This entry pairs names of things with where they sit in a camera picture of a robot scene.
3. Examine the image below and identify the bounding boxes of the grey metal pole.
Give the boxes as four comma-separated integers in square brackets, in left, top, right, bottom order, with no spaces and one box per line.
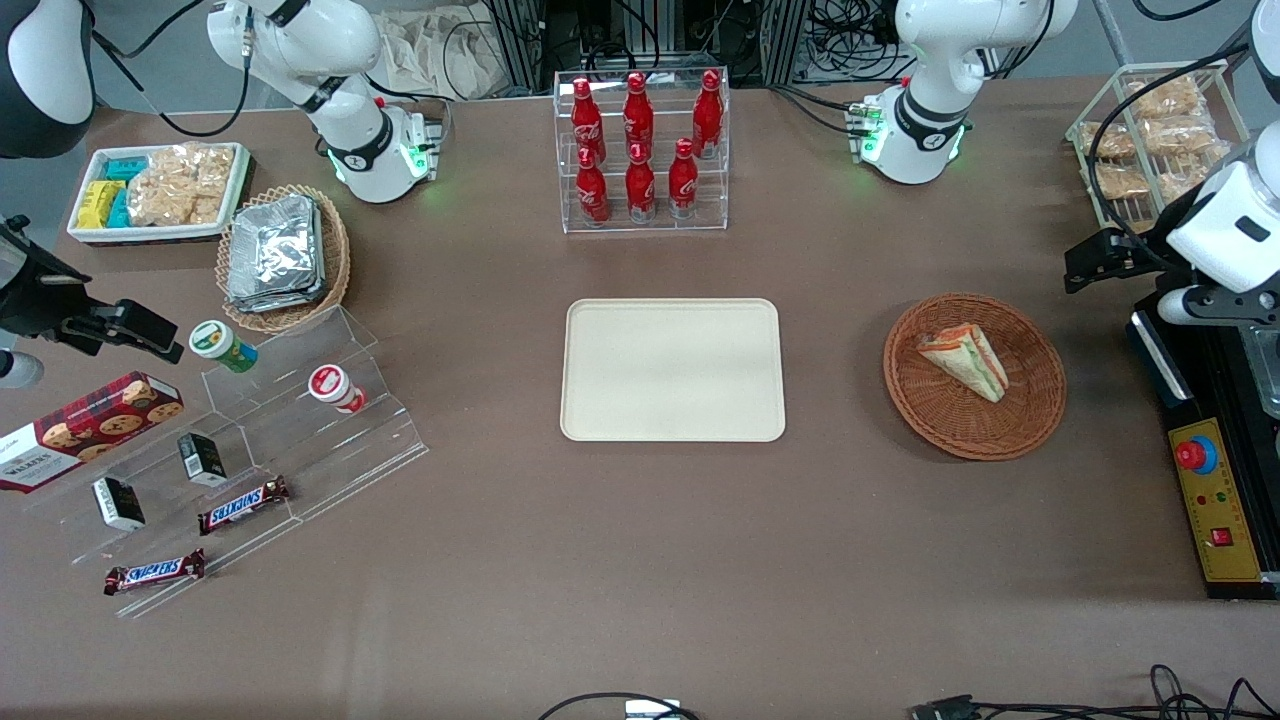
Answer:
[1093,0,1138,67]

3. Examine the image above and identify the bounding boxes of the clear bag fried snack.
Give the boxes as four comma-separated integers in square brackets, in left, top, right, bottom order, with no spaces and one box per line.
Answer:
[1092,163,1151,201]
[1078,122,1138,161]
[1155,148,1229,201]
[1143,117,1216,156]
[1125,78,1204,121]

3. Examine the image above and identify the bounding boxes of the yellow snack pack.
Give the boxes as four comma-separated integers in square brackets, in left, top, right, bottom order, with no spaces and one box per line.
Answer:
[77,180,126,231]

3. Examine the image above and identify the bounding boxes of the brown Snickers bar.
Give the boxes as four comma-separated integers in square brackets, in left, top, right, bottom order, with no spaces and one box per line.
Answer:
[197,475,292,536]
[103,548,207,597]

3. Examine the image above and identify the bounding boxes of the black equipment rack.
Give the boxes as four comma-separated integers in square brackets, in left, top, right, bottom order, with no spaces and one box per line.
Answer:
[488,0,906,89]

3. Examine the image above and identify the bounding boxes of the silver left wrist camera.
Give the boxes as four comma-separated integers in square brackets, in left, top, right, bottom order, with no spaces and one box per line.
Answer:
[1158,285,1280,327]

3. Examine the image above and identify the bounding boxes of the clear plastic container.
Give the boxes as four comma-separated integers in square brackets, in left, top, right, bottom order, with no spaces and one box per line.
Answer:
[1240,325,1280,421]

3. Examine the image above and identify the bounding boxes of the beige cloth bag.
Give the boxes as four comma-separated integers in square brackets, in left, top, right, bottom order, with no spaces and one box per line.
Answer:
[375,5,513,101]

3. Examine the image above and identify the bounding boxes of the black yellow control box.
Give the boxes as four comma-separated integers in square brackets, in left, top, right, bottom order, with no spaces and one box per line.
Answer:
[1128,295,1280,601]

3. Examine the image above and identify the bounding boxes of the clear bag rice crackers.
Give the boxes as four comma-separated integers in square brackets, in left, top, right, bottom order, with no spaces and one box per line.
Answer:
[127,143,236,227]

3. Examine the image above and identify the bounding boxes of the green lidded yogurt cup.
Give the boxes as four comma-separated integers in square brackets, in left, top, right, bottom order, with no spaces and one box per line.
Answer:
[189,320,259,374]

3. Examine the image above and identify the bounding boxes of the round brown wicker basket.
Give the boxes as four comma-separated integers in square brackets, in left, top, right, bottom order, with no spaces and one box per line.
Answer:
[882,292,1067,462]

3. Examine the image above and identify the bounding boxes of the red tartan cookie box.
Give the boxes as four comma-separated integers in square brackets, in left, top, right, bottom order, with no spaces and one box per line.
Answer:
[0,370,186,494]

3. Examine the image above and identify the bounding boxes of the triangular sandwich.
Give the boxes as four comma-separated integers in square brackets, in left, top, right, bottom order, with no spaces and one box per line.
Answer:
[917,322,1009,404]

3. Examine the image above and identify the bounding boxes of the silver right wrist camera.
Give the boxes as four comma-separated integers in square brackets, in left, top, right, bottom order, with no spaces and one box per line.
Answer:
[0,350,46,391]

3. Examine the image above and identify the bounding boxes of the white wire rack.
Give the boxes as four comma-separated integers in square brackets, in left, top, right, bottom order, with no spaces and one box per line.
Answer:
[1065,60,1251,236]

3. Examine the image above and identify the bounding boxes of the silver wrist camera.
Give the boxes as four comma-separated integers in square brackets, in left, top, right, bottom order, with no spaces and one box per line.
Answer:
[0,350,46,391]
[1158,285,1280,327]

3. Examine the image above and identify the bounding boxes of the clear acrylic bottle rack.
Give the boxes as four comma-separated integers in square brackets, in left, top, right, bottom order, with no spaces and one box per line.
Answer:
[553,68,731,235]

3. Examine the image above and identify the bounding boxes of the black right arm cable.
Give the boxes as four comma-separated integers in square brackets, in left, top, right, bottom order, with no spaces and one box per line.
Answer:
[90,0,251,139]

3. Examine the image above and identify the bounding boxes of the beige plastic serving tray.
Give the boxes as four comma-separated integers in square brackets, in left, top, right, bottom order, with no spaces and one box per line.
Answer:
[559,298,787,443]

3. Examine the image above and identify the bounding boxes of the black cable bundle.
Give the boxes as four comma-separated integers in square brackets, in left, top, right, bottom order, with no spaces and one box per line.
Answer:
[975,664,1280,720]

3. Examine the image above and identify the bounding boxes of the thin black cable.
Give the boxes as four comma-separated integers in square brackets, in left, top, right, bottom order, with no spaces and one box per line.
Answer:
[538,692,701,720]

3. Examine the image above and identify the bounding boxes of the silver foil wrapped packet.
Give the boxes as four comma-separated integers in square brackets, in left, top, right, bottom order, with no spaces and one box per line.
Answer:
[226,195,327,313]

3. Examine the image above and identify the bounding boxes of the red lidded yogurt cup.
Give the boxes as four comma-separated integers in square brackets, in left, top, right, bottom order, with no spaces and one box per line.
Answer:
[308,364,367,414]

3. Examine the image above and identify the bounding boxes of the small black box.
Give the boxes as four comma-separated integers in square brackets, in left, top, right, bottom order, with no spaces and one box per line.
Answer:
[92,476,147,532]
[178,432,228,488]

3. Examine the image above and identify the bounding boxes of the clear acrylic step stand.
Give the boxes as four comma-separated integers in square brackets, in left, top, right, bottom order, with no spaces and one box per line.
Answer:
[198,305,431,526]
[25,370,301,619]

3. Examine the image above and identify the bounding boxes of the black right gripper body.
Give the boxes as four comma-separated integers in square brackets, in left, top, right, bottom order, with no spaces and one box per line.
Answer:
[0,218,98,341]

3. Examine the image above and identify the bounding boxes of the white rectangular snack tray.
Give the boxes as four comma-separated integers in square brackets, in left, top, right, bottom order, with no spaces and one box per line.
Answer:
[66,142,253,246]

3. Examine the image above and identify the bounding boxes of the oval tan wicker basket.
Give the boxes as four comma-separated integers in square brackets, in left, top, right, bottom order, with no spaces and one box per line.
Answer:
[216,184,352,334]

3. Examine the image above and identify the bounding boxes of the black connector plug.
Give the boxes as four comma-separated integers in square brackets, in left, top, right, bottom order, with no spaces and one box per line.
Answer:
[910,694,981,720]

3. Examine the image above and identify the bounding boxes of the red cola bottle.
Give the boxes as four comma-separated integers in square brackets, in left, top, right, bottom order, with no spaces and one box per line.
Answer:
[668,138,699,220]
[693,70,724,159]
[626,143,657,223]
[623,72,655,151]
[571,78,606,166]
[576,147,610,225]

